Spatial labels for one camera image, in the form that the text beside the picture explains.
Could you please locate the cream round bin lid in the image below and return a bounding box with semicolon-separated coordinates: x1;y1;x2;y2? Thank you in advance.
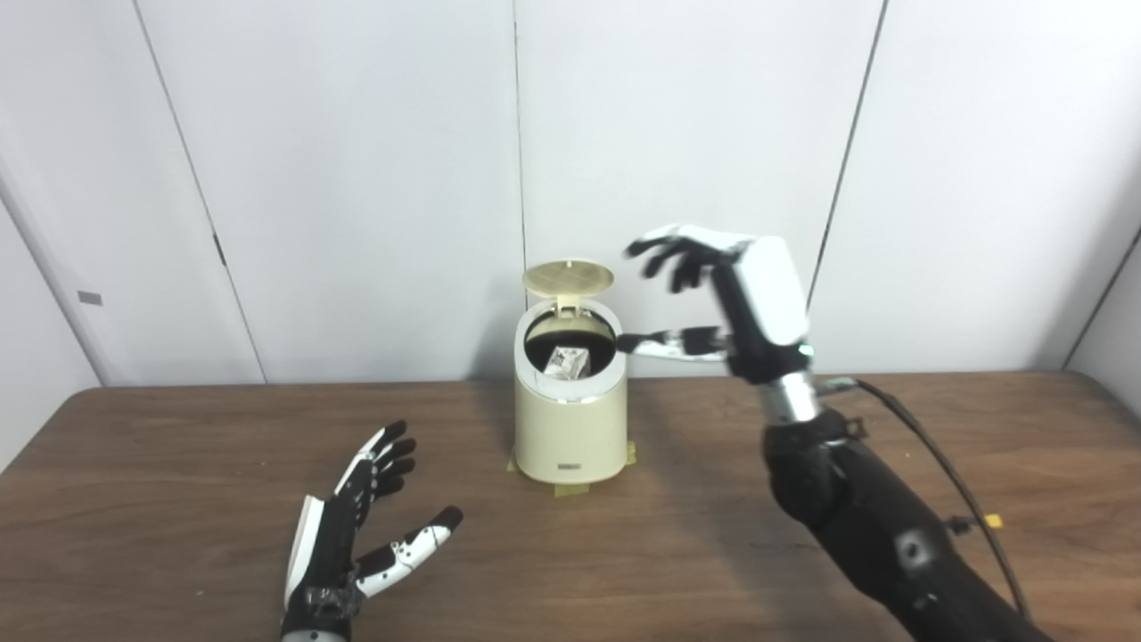
522;259;615;317

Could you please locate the cream trash bin with lid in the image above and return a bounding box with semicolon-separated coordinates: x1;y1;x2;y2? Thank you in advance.
513;299;629;485

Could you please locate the white green milk carton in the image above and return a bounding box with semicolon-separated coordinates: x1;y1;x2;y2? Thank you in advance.
544;345;592;378

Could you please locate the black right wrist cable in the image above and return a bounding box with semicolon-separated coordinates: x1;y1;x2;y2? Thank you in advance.
820;378;1030;621

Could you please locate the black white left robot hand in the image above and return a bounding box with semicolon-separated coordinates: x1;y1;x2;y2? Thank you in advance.
282;421;464;636

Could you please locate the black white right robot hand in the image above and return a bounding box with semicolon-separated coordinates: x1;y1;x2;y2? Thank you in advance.
615;225;814;386

